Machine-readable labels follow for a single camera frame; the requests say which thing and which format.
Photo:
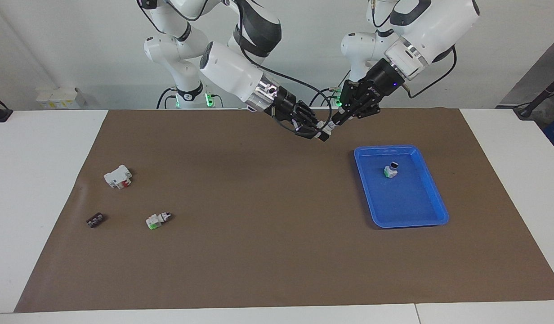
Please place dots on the black stand with pole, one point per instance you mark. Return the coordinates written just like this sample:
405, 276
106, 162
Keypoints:
535, 101

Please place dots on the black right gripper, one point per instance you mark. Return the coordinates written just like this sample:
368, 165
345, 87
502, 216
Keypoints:
286, 103

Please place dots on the knob switch with orange base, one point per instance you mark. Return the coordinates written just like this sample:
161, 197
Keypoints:
326, 129

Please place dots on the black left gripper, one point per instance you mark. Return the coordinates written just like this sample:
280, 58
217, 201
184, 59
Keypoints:
382, 78

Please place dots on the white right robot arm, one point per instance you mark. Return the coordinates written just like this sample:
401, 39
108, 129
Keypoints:
232, 67

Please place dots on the small dark terminal block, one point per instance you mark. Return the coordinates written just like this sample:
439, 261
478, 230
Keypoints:
95, 220

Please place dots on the knob switch with green base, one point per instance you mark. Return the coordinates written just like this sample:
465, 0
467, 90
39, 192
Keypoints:
156, 220
390, 170

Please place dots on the blue plastic tray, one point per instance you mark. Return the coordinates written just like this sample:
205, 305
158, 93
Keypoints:
407, 202

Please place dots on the white circuit breaker red lever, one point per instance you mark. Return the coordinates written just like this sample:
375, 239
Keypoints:
117, 176

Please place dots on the brown table mat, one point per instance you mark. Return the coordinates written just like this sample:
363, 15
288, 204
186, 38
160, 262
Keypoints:
268, 225

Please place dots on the white wall socket box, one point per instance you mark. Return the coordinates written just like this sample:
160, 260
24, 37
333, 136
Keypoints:
56, 98

